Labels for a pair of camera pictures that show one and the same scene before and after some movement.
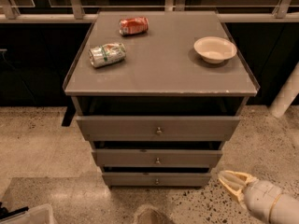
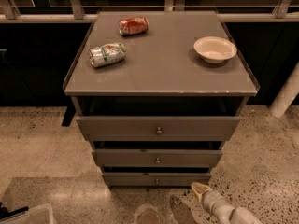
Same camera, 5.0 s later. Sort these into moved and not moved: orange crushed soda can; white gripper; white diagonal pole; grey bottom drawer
Moved: white gripper
Not moved: orange crushed soda can; grey bottom drawer; white diagonal pole
